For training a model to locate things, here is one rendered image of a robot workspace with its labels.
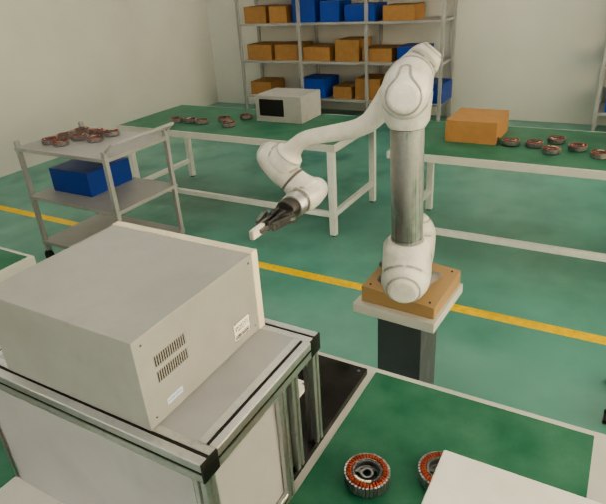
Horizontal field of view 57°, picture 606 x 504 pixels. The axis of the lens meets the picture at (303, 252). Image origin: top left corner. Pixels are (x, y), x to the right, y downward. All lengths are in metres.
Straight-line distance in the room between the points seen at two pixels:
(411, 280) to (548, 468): 0.64
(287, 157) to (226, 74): 7.79
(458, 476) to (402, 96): 0.99
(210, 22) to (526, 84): 4.97
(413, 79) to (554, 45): 6.24
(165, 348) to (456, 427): 0.87
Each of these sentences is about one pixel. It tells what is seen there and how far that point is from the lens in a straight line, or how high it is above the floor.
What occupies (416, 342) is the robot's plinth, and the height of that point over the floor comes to 0.60.
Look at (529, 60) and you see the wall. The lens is 7.80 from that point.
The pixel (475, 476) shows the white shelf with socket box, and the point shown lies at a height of 1.21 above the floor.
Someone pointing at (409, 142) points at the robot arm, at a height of 1.42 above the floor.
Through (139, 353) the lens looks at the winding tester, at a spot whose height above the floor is 1.29.
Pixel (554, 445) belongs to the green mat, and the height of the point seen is 0.75.
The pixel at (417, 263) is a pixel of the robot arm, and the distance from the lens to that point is 1.78.
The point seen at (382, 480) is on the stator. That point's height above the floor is 0.79.
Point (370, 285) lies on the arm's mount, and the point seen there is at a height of 0.81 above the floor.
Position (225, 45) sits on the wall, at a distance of 9.62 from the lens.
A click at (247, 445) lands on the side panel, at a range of 1.19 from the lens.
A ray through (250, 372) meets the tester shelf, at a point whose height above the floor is 1.11.
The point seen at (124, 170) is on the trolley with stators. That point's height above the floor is 0.64.
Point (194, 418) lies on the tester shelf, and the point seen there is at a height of 1.11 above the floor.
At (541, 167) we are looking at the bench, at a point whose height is 0.74.
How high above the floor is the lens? 1.87
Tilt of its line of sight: 27 degrees down
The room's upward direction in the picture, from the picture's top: 4 degrees counter-clockwise
